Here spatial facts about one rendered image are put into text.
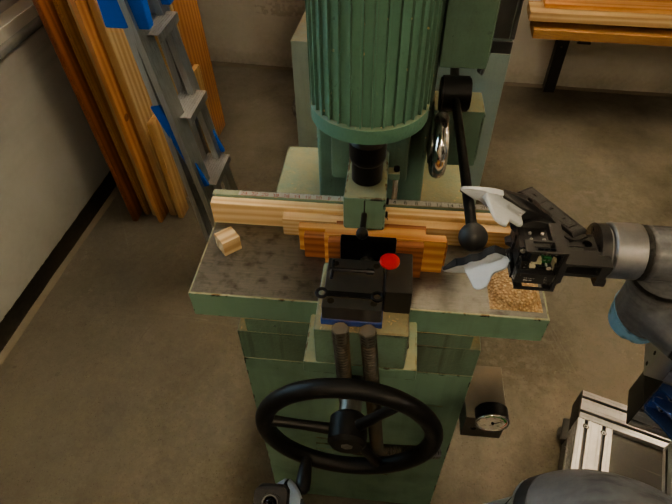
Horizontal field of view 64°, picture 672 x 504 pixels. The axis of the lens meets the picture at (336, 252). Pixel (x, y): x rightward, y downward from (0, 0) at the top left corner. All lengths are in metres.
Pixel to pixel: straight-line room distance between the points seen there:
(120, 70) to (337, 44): 1.49
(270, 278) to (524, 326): 0.43
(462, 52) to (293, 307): 0.51
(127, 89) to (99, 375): 1.01
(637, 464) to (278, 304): 1.10
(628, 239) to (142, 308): 1.75
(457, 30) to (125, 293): 1.65
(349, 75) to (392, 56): 0.06
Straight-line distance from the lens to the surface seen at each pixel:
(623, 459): 1.68
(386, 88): 0.72
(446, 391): 1.11
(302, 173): 1.30
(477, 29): 0.97
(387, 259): 0.79
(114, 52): 2.10
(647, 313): 0.86
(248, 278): 0.94
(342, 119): 0.75
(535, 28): 2.75
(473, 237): 0.65
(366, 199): 0.87
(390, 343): 0.80
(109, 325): 2.16
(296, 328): 0.96
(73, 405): 2.01
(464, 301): 0.92
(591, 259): 0.75
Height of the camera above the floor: 1.60
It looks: 47 degrees down
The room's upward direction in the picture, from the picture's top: 1 degrees counter-clockwise
